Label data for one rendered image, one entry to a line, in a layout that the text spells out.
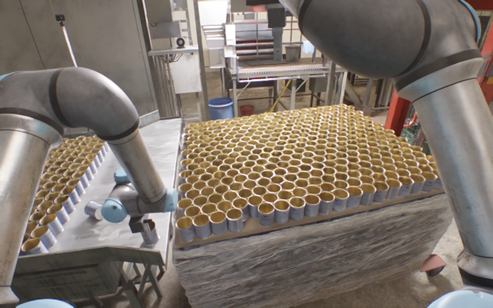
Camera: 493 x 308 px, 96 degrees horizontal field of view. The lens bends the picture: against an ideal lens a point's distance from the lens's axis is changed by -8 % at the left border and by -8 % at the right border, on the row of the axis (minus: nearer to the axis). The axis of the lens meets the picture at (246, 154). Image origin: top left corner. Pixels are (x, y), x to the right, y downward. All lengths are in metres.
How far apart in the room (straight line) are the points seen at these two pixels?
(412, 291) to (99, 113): 2.41
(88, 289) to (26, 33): 3.17
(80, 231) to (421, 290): 2.40
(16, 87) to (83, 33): 3.09
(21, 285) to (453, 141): 1.52
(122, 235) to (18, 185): 0.78
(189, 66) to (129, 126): 3.24
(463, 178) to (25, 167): 0.66
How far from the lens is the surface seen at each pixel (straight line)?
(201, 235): 1.06
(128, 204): 0.81
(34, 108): 0.54
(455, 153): 0.42
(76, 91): 0.51
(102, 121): 0.52
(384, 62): 0.37
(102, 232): 1.29
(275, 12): 0.75
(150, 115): 2.30
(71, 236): 1.35
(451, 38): 0.43
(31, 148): 0.53
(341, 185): 1.26
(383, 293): 2.38
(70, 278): 1.35
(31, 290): 1.46
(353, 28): 0.35
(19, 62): 4.05
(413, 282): 2.55
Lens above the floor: 1.90
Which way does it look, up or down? 30 degrees down
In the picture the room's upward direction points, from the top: 2 degrees counter-clockwise
